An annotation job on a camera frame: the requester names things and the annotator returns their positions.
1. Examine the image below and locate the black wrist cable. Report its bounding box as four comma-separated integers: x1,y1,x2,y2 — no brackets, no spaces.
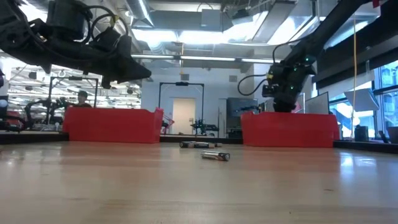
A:
237,39,276,97
81,4,129,43

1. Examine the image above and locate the dark cabinet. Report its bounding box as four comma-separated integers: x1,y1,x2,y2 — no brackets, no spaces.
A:
226,96,259,138

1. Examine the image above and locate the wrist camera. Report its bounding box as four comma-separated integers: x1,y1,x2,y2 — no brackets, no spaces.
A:
46,0,91,34
262,83,280,98

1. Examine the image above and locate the glass window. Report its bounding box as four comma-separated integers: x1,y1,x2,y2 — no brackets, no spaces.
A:
329,58,398,141

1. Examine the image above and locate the single silver battery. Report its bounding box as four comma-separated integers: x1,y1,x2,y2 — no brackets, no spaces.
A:
200,150,231,162

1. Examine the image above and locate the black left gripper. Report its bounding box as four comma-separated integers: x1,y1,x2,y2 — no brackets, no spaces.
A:
0,21,152,90

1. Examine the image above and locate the black gantry frame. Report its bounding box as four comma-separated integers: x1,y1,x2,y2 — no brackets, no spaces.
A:
158,82,205,135
46,76,100,125

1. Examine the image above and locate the red plastic bin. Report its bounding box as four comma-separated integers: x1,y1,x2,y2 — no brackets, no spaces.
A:
241,111,341,148
62,107,165,144

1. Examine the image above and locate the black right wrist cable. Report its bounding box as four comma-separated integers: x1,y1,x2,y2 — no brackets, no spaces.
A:
237,39,276,97

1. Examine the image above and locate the grey monitor panel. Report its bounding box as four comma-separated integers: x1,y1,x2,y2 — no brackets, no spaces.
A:
304,91,330,115

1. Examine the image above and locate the beige door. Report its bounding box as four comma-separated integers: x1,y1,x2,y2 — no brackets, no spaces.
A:
172,98,197,135

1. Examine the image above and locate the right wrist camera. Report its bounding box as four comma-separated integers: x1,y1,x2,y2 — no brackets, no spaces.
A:
262,83,280,98

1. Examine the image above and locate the person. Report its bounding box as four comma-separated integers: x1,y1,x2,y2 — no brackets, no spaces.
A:
72,90,93,109

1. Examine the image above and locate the silver ventilation duct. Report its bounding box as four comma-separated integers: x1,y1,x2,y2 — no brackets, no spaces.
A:
125,0,155,28

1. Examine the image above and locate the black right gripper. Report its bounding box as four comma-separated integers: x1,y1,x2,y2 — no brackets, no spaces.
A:
272,64,317,113

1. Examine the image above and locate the grey ceiling unit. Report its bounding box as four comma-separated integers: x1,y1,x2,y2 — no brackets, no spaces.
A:
200,8,234,32

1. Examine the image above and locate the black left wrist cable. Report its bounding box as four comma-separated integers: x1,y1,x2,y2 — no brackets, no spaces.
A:
81,4,129,43

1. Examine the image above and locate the black background robot device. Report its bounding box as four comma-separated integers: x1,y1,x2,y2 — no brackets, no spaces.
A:
190,119,220,137

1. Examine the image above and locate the dark grey bin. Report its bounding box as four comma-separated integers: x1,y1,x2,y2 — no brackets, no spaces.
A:
387,126,398,144

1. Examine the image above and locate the black waste bin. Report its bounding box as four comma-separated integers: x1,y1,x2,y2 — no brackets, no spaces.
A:
354,124,370,142

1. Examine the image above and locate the bright ceiling light panel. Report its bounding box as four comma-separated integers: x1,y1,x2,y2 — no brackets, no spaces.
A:
130,15,268,46

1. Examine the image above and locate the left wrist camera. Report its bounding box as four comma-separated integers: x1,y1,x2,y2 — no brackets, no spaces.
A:
46,0,91,34

